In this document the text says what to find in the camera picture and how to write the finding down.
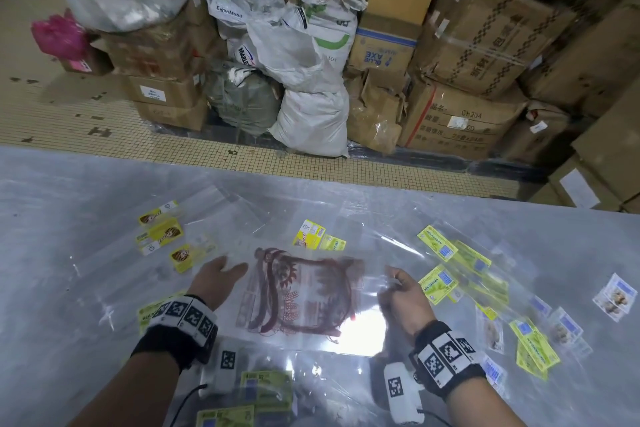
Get white sack with blue print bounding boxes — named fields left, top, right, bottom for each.
left=202, top=0, right=286, bottom=25

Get cardboard boxes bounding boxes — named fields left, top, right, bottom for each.
left=527, top=79, right=640, bottom=215

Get cardboard box with red print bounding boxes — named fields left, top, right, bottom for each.
left=397, top=73, right=529, bottom=160

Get white labelled bag apart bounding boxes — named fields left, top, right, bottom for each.
left=592, top=272, right=626, bottom=324

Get person's right forearm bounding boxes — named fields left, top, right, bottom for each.
left=445, top=379, right=526, bottom=427

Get cardboard box with checker pattern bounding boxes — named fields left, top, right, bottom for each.
left=415, top=0, right=579, bottom=100

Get plain white sack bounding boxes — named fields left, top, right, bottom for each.
left=268, top=86, right=350, bottom=158

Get low cardboard box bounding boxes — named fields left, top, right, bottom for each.
left=135, top=99, right=209, bottom=131

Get stack of bagged red headbands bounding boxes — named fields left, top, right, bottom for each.
left=235, top=246, right=366, bottom=342

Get black marker wristband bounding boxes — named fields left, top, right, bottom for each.
left=131, top=294, right=219, bottom=372
left=409, top=320, right=487, bottom=400

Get black camera cable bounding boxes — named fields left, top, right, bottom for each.
left=415, top=409, right=451, bottom=427
left=172, top=384, right=209, bottom=427

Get large brown cardboard box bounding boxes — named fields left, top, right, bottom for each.
left=519, top=3, right=640, bottom=117

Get cardboard box with blue stripe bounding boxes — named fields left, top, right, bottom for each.
left=347, top=11, right=421, bottom=73

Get small cardboard box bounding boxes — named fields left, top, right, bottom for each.
left=59, top=39, right=113, bottom=76

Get small labelled brown box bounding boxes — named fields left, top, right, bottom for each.
left=499, top=101, right=571, bottom=165

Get cardboard box with white label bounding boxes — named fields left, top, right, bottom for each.
left=122, top=72, right=203, bottom=110

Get person's left hand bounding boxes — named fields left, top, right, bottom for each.
left=187, top=255, right=249, bottom=312

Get grey table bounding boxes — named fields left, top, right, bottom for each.
left=0, top=146, right=640, bottom=427

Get crumpled white sack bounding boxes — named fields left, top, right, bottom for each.
left=227, top=16, right=346, bottom=92

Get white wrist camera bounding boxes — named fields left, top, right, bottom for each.
left=382, top=362, right=426, bottom=425
left=199, top=336, right=243, bottom=395

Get grey-green sack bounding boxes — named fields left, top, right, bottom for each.
left=205, top=60, right=281, bottom=136

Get person's left forearm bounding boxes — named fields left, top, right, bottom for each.
left=69, top=356, right=181, bottom=427

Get person's right hand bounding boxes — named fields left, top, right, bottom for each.
left=377, top=265, right=437, bottom=340

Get pink plastic bag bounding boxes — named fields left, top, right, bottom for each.
left=31, top=11, right=91, bottom=62

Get torn brown cardboard box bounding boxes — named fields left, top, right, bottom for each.
left=345, top=69, right=406, bottom=155

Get dark cardboard box red marks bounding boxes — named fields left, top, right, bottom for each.
left=102, top=16, right=206, bottom=82

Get clear bags with labels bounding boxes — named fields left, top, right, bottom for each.
left=69, top=171, right=596, bottom=427

